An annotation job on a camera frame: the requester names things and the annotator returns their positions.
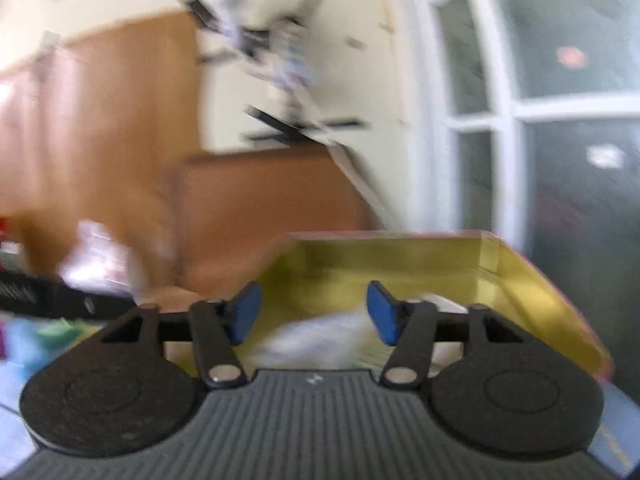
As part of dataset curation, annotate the blue pencil case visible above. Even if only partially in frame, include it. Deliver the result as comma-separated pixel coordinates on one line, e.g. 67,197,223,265
6,318,56,379

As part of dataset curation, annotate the green floral pocket tissue pack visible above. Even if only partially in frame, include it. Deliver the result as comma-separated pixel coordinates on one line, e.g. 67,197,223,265
250,309,376,370

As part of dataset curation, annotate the plastic bag with paper cups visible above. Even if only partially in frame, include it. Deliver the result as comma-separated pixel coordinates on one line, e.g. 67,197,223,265
56,220,148,299

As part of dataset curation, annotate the pink macaron tin box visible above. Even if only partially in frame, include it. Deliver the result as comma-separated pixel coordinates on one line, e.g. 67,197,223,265
169,228,616,386

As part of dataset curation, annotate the brown woven chair back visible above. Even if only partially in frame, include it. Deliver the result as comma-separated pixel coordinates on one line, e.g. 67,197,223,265
169,144,374,294

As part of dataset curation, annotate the blue striped tablecloth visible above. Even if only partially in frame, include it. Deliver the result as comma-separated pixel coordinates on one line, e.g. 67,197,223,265
1,315,103,477

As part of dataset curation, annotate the wooden laminate board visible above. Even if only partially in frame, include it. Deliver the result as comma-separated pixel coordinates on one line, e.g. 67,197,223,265
1,12,201,284

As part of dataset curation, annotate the white power cable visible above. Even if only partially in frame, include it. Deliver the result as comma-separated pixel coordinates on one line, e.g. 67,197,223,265
294,84,402,231

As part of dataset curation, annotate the white frame glass door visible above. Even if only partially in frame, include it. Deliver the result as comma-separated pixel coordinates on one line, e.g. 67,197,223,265
388,0,639,396

